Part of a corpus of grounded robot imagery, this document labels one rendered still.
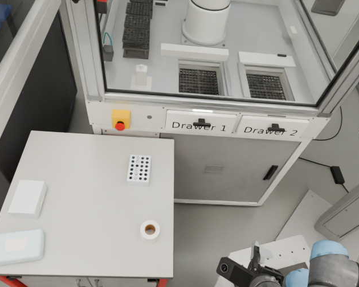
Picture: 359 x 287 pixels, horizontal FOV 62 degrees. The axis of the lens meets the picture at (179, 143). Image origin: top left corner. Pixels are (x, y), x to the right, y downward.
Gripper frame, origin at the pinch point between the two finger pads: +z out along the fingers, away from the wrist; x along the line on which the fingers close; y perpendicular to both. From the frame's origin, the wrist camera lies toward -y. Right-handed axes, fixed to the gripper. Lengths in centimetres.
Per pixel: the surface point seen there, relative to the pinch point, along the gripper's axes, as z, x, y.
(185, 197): 96, 6, -28
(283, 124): 34, 53, 3
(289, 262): 20.1, 2.1, 18.2
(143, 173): 22, 14, -43
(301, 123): 34, 56, 11
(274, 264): 18.7, 0.0, 13.3
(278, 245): 22.7, 6.4, 13.7
